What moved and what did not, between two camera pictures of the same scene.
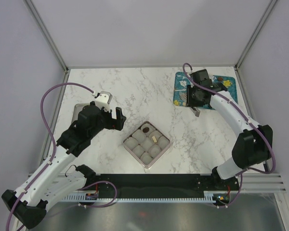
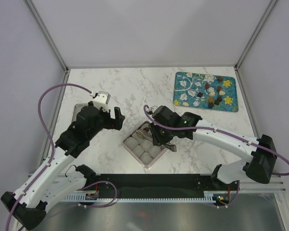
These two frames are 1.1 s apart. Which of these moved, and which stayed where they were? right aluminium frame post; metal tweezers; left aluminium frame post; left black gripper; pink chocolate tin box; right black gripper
Moved: metal tweezers; right black gripper
Stayed: left black gripper; left aluminium frame post; right aluminium frame post; pink chocolate tin box
